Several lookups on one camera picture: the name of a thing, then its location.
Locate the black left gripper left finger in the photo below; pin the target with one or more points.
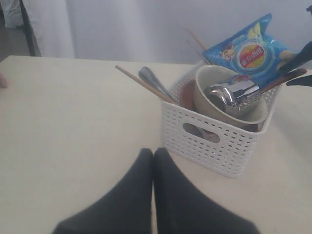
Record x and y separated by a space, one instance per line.
125 209

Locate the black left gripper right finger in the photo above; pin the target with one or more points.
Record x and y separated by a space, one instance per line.
181 208

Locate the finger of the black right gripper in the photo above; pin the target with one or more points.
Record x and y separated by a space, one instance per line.
301 81
301 58

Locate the red-brown wooden spoon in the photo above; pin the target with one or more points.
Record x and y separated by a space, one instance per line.
289 76

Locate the stainless steel cup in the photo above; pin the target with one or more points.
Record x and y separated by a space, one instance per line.
235 96

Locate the wooden chopstick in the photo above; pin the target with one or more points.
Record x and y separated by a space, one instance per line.
146 86
197 40

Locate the blue chips bag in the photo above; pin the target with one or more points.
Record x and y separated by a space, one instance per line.
252 52

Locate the white perforated plastic basket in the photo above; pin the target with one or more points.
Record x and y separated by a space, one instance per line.
208 142

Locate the white ceramic bowl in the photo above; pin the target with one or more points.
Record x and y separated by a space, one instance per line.
208 75

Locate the stainless steel fork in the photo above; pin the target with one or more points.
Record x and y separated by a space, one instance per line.
147 75

